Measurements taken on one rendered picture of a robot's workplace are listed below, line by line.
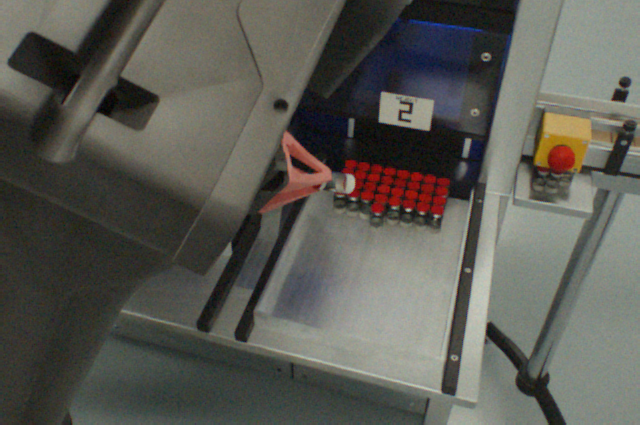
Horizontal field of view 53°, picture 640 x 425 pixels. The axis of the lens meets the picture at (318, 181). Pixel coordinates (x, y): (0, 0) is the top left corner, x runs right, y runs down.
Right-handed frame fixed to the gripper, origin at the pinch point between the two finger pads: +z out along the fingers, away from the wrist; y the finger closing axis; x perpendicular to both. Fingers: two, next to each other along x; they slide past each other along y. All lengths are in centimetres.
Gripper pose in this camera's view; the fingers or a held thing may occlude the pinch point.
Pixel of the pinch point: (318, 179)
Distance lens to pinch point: 68.9
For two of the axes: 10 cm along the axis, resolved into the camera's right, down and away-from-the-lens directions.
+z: 8.0, 1.4, 5.8
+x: 2.0, 8.5, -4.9
